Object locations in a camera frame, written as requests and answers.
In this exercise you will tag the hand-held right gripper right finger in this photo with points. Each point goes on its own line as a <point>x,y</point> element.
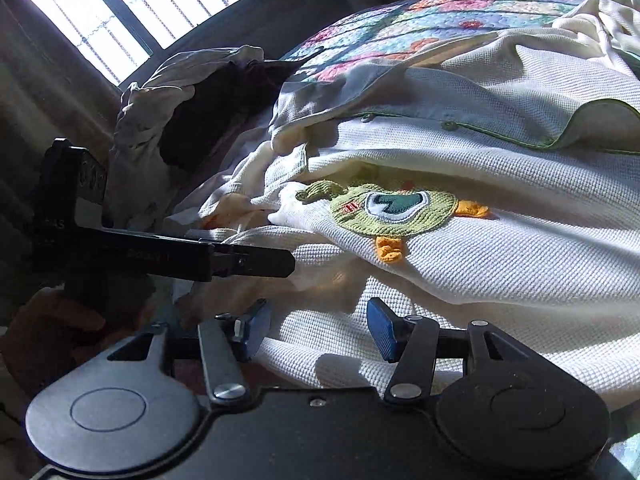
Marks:
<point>385,330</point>

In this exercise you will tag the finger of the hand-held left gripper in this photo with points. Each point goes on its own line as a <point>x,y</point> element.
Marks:
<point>260,262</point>
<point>202,236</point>

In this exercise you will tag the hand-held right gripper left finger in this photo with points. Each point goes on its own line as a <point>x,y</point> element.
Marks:
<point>256,332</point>

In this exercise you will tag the cream waffle pajama shirt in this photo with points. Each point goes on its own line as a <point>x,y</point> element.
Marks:
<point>475,270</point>

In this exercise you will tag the person's left hand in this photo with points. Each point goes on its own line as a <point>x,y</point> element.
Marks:
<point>50,330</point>

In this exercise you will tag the white fleece hoodie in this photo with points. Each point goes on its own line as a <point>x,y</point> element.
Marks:
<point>145,125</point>

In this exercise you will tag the dark brown knit sweater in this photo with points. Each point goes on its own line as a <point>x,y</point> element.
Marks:
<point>215,105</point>

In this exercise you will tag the floral quilt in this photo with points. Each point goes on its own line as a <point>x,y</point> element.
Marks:
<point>425,15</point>

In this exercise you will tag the cream waffle pajama pants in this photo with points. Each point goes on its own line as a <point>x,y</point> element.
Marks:
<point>600,25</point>

